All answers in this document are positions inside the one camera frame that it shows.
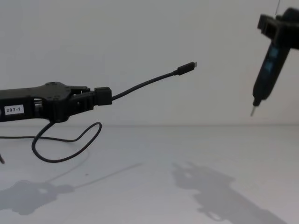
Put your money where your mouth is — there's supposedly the black pen-shaped electric screwdriver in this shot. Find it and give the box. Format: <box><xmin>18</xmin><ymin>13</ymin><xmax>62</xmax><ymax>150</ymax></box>
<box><xmin>250</xmin><ymin>38</ymin><xmax>291</xmax><ymax>117</ymax></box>

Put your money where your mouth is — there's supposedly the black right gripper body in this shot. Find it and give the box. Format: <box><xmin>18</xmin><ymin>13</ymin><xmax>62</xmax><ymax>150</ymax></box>
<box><xmin>276</xmin><ymin>7</ymin><xmax>299</xmax><ymax>38</ymax></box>

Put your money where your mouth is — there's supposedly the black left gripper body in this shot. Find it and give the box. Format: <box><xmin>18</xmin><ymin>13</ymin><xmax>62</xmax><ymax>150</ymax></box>
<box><xmin>0</xmin><ymin>81</ymin><xmax>71</xmax><ymax>123</ymax></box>

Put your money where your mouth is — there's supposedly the black cable with small plug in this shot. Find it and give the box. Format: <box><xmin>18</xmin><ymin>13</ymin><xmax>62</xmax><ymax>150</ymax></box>
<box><xmin>0</xmin><ymin>61</ymin><xmax>199</xmax><ymax>163</ymax></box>

